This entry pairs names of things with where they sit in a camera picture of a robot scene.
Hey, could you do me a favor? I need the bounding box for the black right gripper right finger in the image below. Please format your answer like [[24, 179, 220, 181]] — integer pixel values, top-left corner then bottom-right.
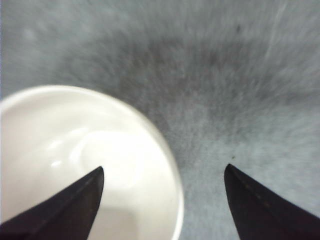
[[224, 164, 320, 240]]

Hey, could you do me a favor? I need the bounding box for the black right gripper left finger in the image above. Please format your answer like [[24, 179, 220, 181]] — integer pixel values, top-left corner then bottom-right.
[[0, 166, 104, 240]]

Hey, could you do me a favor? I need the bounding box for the beige ribbed bowl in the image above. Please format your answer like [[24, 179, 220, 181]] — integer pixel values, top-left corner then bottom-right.
[[0, 85, 184, 240]]

